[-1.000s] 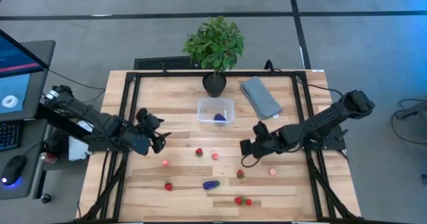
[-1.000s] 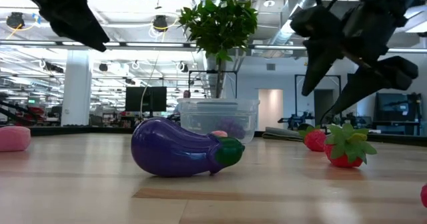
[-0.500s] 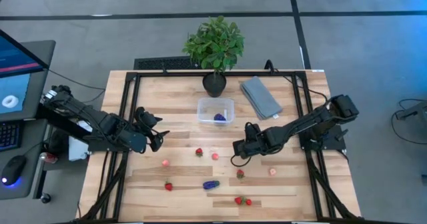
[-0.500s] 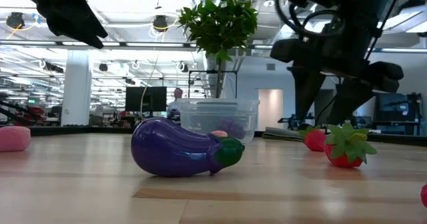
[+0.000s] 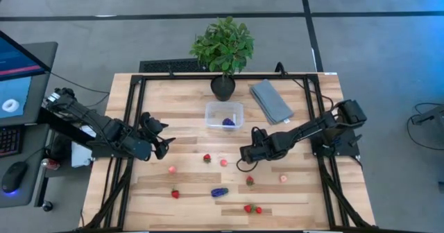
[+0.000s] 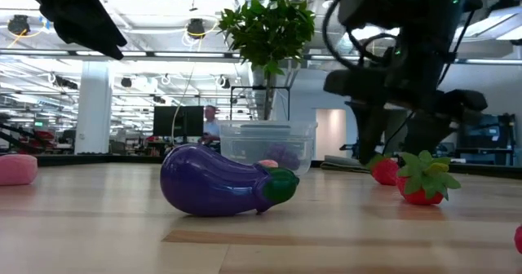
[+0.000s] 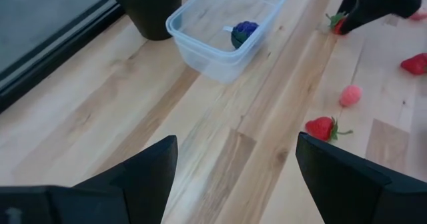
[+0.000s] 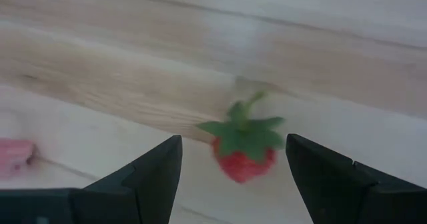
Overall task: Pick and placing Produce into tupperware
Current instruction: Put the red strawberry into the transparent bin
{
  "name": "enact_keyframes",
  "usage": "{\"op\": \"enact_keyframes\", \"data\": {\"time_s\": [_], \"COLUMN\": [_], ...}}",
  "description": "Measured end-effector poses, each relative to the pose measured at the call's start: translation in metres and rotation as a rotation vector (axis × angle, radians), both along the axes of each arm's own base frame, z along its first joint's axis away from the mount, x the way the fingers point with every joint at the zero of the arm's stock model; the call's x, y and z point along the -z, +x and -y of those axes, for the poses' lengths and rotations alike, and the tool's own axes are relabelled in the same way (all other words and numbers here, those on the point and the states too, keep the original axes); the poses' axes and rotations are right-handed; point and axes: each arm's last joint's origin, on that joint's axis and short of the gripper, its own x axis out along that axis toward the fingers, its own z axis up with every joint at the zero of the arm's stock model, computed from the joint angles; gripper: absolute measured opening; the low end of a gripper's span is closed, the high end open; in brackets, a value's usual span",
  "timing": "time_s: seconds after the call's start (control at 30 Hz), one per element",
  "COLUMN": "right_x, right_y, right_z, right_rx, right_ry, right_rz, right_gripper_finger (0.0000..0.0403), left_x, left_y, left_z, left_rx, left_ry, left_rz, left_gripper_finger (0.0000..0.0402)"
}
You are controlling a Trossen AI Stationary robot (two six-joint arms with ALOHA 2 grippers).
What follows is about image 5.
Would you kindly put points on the computer monitor blue screen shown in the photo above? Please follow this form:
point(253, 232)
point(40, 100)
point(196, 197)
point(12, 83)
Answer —
point(14, 63)

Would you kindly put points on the black computer mouse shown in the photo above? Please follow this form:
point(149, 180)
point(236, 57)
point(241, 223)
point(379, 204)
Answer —
point(14, 175)

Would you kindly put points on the black aluminium table frame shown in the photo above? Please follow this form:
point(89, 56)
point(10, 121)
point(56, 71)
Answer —
point(225, 77)

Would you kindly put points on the black keyboard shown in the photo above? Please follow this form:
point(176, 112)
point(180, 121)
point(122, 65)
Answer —
point(8, 141)

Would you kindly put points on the purple toy grapes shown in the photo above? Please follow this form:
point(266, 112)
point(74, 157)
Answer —
point(228, 122)

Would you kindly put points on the black plant pot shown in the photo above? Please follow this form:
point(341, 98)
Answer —
point(222, 91)

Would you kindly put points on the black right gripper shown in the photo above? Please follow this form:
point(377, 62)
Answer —
point(267, 148)

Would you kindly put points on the red and silver can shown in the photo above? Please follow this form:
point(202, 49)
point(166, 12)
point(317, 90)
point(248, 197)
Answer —
point(51, 164)

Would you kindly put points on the dark equipment stand base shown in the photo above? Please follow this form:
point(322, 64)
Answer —
point(433, 116)

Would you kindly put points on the grey folded cloth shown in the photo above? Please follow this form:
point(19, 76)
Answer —
point(270, 101)

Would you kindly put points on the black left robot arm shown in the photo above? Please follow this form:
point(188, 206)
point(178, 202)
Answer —
point(104, 127)

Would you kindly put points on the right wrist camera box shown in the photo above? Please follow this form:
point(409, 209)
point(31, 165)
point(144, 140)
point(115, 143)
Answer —
point(259, 135)

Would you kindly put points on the small red strawberry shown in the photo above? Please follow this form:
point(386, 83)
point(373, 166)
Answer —
point(258, 210)

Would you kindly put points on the green leafy plant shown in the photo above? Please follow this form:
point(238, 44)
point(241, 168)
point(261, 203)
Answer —
point(222, 49)

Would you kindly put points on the pink round toy fruit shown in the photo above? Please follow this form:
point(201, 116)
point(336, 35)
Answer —
point(223, 162)
point(283, 178)
point(172, 169)

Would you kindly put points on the grey computer desk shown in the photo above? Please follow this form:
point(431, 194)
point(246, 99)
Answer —
point(38, 56)

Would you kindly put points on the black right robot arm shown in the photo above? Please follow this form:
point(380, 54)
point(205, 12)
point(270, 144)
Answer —
point(312, 125)

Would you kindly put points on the black caster wheel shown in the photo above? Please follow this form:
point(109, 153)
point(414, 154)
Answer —
point(47, 206)

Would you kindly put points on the clear plastic tupperware container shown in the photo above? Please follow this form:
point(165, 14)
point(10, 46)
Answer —
point(215, 108)

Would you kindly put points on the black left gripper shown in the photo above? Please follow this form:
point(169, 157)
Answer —
point(150, 123)

